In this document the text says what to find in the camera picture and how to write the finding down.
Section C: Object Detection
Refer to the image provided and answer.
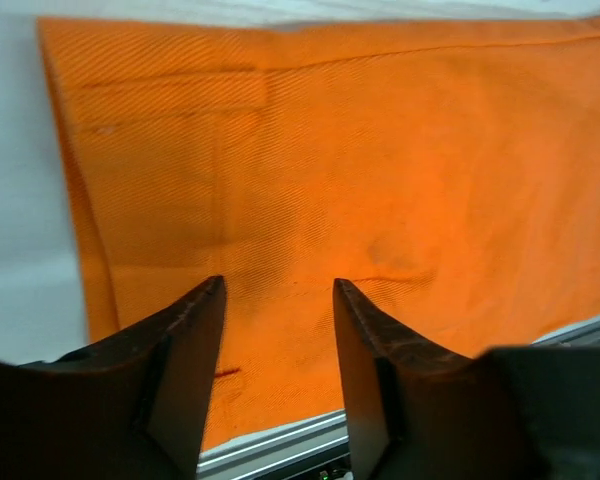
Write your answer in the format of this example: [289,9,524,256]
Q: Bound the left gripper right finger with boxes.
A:
[333,279,545,479]

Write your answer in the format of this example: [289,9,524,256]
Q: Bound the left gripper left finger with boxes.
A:
[0,276,226,479]

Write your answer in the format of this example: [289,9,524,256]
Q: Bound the orange trousers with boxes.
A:
[37,16,600,448]

